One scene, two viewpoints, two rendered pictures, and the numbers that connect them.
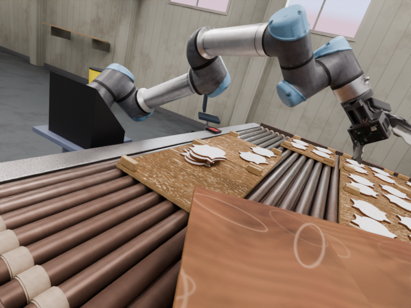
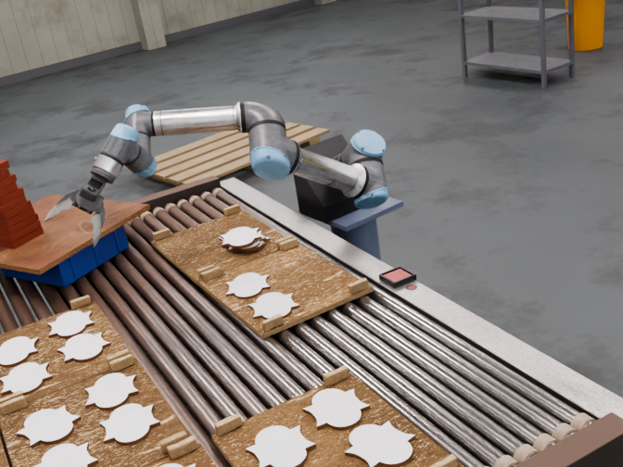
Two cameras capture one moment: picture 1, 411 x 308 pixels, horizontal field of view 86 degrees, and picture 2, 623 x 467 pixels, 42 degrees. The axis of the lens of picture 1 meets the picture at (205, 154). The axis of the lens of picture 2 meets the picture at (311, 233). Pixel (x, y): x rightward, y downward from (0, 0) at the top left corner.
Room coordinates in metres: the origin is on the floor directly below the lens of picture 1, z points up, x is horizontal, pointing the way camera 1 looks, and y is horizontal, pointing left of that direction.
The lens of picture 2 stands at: (2.42, -1.72, 1.98)
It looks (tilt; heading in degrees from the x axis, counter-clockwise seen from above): 24 degrees down; 128
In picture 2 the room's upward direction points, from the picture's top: 9 degrees counter-clockwise
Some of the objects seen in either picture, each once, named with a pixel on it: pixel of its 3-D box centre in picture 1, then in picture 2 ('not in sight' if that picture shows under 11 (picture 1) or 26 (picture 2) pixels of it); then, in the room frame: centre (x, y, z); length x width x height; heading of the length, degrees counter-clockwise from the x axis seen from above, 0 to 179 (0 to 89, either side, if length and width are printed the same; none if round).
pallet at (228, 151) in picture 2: not in sight; (232, 155); (-1.79, 2.80, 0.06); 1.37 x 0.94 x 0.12; 74
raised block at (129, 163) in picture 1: (129, 162); (232, 209); (0.57, 0.21, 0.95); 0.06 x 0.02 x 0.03; 65
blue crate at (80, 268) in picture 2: not in sight; (63, 248); (0.22, -0.26, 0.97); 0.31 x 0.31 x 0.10; 3
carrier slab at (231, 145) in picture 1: (241, 151); (282, 286); (1.07, -0.17, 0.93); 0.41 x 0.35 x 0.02; 155
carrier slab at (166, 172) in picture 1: (199, 172); (222, 244); (0.69, 0.00, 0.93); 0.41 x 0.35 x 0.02; 155
